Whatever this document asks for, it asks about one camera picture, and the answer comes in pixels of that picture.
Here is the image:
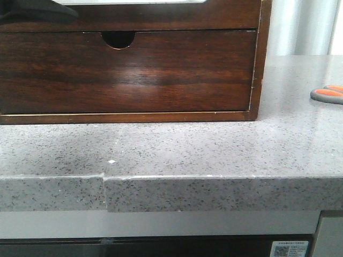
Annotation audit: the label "grey orange scissors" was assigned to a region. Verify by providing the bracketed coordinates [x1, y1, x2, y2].
[310, 85, 342, 105]

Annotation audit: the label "dark wooden drawer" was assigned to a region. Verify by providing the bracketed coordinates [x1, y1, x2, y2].
[1, 30, 256, 114]

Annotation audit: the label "white QR code sticker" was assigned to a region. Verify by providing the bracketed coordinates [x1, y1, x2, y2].
[270, 241, 309, 257]

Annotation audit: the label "dark wooden drawer cabinet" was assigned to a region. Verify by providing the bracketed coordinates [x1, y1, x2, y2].
[1, 1, 272, 125]

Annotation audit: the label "grey cabinet side panel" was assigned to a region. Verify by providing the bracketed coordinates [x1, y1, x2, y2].
[312, 211, 342, 257]

